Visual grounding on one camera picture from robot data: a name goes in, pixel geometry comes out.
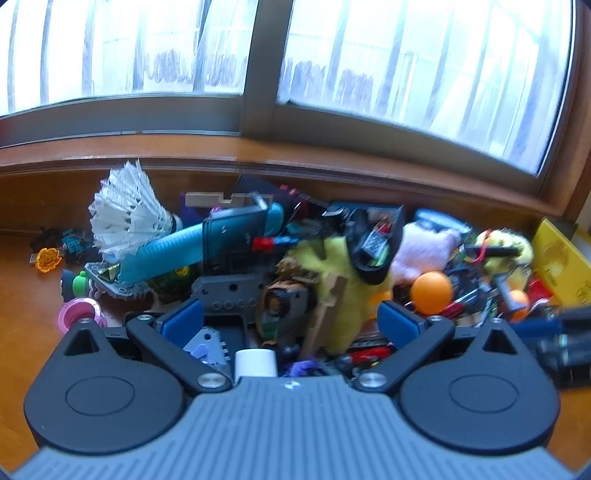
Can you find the black flat box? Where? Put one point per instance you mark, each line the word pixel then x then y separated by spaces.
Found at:
pixel 258 184

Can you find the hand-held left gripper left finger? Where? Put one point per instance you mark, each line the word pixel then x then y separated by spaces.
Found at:
pixel 182 318

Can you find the orange plastic piece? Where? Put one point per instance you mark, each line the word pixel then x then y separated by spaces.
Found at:
pixel 48 261

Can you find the black curved case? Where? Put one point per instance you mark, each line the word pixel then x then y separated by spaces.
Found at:
pixel 369 272

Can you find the yellow cardboard box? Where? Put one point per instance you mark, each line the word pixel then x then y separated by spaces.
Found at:
pixel 558 258

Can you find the large yellow plush toy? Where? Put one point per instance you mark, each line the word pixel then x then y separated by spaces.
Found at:
pixel 355 300

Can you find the wooden stick piece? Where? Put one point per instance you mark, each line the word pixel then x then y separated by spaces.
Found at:
pixel 323 318

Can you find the dark translucent tray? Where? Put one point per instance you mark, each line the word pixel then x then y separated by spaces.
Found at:
pixel 231 235

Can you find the red blue toy part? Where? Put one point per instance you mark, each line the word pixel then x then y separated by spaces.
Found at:
pixel 261 243

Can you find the notched wooden block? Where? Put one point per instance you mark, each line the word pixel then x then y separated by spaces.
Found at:
pixel 203 199

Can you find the white tube bottle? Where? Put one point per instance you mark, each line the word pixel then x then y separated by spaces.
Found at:
pixel 254 364

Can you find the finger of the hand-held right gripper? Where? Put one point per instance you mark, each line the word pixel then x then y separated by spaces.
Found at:
pixel 535 327

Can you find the red plastic piece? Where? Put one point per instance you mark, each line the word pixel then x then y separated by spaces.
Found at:
pixel 538 290

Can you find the white feather shuttlecock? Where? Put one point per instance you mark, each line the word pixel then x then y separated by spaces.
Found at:
pixel 129 207

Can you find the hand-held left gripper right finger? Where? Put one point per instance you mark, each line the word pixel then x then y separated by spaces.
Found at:
pixel 399 321

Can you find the brown round motor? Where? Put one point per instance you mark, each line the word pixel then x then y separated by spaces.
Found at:
pixel 281 302

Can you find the pink plush toy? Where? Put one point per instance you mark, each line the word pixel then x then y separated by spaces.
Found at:
pixel 425 249

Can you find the wooden window sill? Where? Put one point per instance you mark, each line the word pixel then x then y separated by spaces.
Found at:
pixel 323 161

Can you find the grey perforated plastic block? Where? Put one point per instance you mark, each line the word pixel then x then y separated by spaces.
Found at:
pixel 231 290

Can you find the grey perforated plate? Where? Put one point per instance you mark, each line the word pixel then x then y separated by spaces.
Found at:
pixel 212 346

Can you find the green black spinning top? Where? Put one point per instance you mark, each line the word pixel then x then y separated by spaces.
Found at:
pixel 76 285

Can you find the orange ping pong ball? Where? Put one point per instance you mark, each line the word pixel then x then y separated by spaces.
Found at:
pixel 431 293
pixel 518 302

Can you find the blue grey oval case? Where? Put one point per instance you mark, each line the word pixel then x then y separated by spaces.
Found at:
pixel 434 218

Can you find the wooden desktop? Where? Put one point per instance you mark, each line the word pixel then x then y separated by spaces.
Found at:
pixel 27 300

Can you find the window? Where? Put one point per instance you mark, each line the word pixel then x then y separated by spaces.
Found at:
pixel 258 69

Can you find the grey studded plate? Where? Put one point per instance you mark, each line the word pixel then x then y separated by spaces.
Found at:
pixel 129 290

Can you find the dark teal box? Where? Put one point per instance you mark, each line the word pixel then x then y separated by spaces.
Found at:
pixel 351 206

